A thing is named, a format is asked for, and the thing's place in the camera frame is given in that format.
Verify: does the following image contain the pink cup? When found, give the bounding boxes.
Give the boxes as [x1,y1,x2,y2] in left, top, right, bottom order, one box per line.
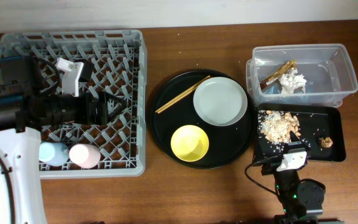
[69,144,101,169]

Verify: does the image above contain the white tissue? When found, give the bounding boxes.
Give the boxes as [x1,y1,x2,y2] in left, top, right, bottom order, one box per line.
[278,68,307,94]

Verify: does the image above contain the clear plastic bin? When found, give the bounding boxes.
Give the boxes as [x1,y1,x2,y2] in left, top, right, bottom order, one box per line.
[246,44,358,108]

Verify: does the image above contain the black rectangular tray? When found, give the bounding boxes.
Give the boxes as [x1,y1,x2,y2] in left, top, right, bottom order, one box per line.
[254,103,346,162]

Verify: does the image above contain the grey plastic dishwasher rack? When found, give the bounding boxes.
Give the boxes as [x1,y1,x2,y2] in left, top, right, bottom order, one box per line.
[0,30,147,179]

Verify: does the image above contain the gold snack wrapper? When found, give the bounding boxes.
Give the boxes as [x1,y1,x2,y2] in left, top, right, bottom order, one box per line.
[259,60,296,90]

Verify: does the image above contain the yellow bowl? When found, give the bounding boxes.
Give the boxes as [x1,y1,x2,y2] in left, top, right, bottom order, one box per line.
[170,125,209,162]

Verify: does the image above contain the brown food lump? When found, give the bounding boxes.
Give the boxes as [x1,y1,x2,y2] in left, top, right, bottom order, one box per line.
[319,137,333,148]

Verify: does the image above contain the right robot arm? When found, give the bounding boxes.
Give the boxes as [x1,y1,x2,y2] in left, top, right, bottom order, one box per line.
[262,132,326,224]

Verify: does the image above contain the blue cup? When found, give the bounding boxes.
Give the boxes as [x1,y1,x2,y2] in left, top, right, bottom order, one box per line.
[39,142,69,167]

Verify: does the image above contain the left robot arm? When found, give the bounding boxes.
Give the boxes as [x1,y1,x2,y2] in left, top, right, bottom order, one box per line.
[0,57,127,223]

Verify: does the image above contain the round black tray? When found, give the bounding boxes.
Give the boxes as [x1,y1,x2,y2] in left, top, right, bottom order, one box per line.
[147,70,256,169]

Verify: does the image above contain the food scraps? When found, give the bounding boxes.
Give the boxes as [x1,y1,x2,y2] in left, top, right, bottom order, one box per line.
[258,110,301,144]

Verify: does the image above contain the grey plate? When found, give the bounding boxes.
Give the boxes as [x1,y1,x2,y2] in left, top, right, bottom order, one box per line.
[193,77,248,126]

